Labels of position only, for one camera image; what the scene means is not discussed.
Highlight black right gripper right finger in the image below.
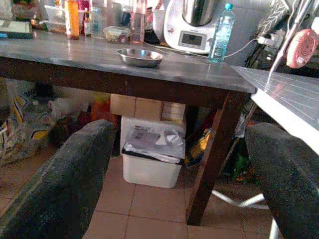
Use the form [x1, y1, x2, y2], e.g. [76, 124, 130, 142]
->
[245, 122, 319, 239]

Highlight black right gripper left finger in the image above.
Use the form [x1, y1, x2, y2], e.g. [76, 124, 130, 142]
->
[0, 119, 118, 239]

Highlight patterned shopping bag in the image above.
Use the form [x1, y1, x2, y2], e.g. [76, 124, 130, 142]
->
[0, 93, 57, 166]

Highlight white folding table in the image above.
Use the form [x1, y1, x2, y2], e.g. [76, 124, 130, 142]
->
[211, 65, 319, 239]

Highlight white plastic bin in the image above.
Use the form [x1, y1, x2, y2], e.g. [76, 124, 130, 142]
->
[121, 146, 183, 189]

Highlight yellow snack bag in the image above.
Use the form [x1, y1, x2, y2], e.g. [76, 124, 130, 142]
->
[184, 127, 213, 167]

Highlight crumpled papers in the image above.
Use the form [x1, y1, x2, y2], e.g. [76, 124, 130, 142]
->
[123, 125, 186, 164]

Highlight brown cardboard box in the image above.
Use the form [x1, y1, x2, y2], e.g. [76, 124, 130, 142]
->
[110, 94, 164, 121]

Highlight white storage box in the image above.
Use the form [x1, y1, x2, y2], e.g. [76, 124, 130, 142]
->
[120, 115, 187, 150]

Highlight pink handheld fan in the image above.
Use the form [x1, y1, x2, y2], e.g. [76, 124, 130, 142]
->
[286, 28, 319, 69]

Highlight dark wooden table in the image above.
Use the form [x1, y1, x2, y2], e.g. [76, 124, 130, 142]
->
[0, 29, 258, 226]

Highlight white plug adapter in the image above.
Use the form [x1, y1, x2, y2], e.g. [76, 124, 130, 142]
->
[256, 34, 277, 47]

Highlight stainless steel bowl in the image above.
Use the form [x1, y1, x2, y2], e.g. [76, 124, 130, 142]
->
[116, 48, 164, 69]

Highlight clear blue water bottle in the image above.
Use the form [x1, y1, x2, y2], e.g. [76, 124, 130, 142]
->
[208, 2, 236, 64]

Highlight black white patterned bag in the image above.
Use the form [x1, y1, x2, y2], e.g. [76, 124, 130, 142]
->
[256, 0, 293, 38]

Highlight dark flat book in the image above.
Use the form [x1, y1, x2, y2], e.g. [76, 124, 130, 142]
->
[0, 19, 34, 40]

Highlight clear plastic food container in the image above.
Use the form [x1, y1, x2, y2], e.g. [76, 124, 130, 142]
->
[103, 25, 132, 44]

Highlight small clear bottle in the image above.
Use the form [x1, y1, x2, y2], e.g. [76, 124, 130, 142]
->
[90, 6, 102, 38]

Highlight orange bottle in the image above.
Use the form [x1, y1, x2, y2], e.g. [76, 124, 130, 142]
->
[65, 0, 81, 40]

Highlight white kitchen appliance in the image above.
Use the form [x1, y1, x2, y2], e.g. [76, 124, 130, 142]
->
[162, 0, 220, 55]

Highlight white power cable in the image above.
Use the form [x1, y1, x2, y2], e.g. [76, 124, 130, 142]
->
[222, 38, 260, 59]

